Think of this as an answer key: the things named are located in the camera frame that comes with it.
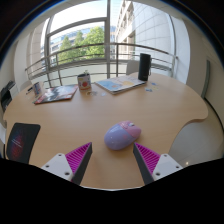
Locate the white and red printed cup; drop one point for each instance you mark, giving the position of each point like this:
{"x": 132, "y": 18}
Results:
{"x": 84, "y": 81}

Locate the black mouse pad, red-blue print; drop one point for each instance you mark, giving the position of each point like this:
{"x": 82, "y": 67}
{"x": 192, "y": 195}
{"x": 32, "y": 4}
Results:
{"x": 21, "y": 141}

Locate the light blue and yellow book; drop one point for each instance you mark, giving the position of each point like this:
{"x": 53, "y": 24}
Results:
{"x": 120, "y": 83}

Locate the lilac and pink computer mouse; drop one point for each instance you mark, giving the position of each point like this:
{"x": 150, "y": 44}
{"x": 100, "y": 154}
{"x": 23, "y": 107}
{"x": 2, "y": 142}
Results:
{"x": 121, "y": 136}

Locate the red and blue magazine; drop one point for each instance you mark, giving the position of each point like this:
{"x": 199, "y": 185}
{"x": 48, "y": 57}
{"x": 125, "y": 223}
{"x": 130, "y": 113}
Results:
{"x": 56, "y": 94}

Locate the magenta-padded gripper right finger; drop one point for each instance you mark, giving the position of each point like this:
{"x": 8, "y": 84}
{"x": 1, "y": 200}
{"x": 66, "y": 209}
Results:
{"x": 165, "y": 165}

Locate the black cylindrical speaker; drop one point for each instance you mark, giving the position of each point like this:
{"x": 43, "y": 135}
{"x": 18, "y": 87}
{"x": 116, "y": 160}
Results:
{"x": 144, "y": 66}

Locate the white chair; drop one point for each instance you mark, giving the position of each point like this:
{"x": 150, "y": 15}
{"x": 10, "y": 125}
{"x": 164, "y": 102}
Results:
{"x": 133, "y": 67}

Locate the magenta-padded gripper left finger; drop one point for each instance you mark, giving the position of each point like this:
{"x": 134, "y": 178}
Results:
{"x": 60, "y": 165}

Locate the grey metal balcony railing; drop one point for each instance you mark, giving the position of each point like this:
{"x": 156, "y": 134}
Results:
{"x": 86, "y": 46}

